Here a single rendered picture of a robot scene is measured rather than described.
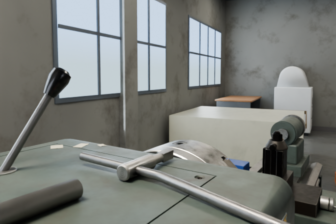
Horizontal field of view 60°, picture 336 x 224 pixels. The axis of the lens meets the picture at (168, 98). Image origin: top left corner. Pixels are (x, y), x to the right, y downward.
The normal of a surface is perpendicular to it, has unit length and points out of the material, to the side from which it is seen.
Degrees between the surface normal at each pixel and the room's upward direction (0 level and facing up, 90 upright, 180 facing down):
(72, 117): 90
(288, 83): 90
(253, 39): 90
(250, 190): 0
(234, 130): 90
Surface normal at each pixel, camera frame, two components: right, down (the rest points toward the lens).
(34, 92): 0.90, 0.04
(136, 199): 0.00, -1.00
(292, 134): -0.55, 0.07
